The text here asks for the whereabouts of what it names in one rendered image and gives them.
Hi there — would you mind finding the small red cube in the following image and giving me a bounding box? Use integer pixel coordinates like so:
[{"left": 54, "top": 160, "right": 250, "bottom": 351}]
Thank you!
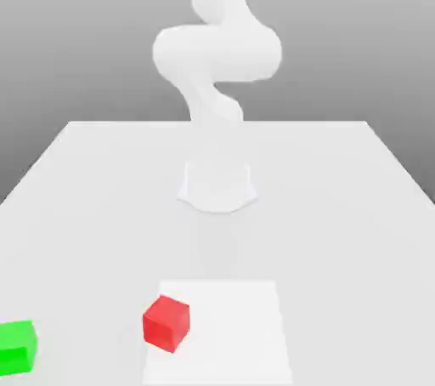
[{"left": 142, "top": 294, "right": 191, "bottom": 355}]

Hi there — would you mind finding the small green cube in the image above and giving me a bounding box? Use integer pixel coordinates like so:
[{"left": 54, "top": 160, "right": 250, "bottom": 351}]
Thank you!
[{"left": 0, "top": 320, "right": 39, "bottom": 377}]

